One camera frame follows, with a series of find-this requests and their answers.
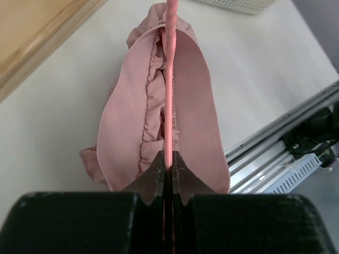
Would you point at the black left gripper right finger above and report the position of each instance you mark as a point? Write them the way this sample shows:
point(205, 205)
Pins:
point(207, 222)

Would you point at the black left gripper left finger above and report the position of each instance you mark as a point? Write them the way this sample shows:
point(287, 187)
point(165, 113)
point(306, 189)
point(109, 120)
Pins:
point(129, 221)

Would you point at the pink pleated skirt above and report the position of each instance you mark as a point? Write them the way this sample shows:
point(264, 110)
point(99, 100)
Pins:
point(131, 130)

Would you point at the pink wire hanger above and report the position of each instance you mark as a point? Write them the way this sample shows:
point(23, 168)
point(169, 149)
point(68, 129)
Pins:
point(169, 47)

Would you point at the wooden clothes rack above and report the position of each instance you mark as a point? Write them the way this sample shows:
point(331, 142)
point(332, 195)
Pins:
point(32, 30)

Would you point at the white laundry basket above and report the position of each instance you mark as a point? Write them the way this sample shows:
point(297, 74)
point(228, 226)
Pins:
point(251, 7)

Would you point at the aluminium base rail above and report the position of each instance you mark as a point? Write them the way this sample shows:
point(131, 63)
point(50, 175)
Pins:
point(264, 159)

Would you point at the white slotted cable duct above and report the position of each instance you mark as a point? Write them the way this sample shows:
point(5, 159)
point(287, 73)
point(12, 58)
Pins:
point(297, 172)

